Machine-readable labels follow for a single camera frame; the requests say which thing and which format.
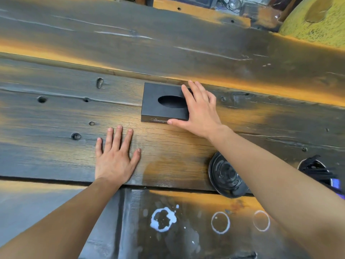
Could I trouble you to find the person's right forearm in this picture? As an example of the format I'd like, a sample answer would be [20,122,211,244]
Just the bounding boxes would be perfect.
[208,125,345,259]

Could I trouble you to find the person's right hand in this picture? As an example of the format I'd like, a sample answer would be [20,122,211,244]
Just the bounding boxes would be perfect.
[167,80,226,140]

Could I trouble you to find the black tissue box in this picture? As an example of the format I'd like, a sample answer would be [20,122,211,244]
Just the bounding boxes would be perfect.
[141,82,193,124]

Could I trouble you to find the person's left forearm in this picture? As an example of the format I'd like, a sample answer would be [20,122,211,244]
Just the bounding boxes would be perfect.
[0,177,123,259]

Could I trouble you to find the black cup with straws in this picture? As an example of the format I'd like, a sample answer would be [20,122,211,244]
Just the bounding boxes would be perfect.
[297,155,345,200]

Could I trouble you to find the black round ashtray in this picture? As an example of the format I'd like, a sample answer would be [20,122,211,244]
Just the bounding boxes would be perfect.
[208,152,249,199]

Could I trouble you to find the person's left hand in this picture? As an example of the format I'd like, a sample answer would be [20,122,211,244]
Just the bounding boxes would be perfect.
[95,125,142,185]

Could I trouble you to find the yellow round cushion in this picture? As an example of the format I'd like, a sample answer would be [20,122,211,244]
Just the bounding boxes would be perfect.
[279,0,345,48]

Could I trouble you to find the tangled black cables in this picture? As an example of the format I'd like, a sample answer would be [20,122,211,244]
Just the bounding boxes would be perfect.
[217,0,244,14]

